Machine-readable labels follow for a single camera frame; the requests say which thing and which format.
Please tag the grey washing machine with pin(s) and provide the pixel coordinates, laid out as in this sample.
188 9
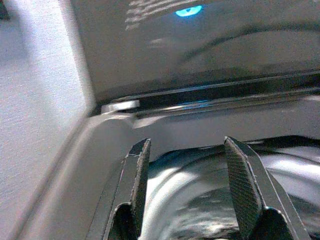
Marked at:
100 150

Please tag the steel washing machine drum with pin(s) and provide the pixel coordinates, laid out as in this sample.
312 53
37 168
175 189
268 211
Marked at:
187 200

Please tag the grey washing machine lid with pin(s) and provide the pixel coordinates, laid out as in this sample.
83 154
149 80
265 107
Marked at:
175 62

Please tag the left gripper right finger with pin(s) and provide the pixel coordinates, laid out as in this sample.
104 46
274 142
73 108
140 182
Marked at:
250 190

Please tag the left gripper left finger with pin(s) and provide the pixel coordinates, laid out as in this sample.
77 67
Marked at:
130 180

